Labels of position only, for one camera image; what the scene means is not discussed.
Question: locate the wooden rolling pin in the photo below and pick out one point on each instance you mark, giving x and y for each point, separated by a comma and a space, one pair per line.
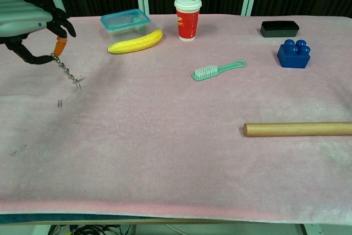
297, 129

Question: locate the yellow banana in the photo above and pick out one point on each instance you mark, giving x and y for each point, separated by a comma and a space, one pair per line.
132, 45

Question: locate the pink tablecloth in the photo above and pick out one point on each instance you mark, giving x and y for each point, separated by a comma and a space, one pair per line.
165, 136

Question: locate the clear container blue lid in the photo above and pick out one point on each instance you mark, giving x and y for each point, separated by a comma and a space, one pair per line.
125, 19

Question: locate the red paper cup white lid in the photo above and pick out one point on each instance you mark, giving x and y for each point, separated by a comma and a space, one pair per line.
188, 26

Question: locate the blue building block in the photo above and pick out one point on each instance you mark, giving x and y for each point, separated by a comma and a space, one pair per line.
292, 59

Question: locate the black rectangular box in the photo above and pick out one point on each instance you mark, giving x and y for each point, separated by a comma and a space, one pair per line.
279, 28

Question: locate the green brush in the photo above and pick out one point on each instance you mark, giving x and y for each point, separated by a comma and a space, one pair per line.
203, 74

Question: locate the beige toy inside container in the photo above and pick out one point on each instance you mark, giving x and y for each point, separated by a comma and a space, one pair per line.
141, 28

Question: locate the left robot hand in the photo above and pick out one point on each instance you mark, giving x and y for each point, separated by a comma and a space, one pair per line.
19, 17

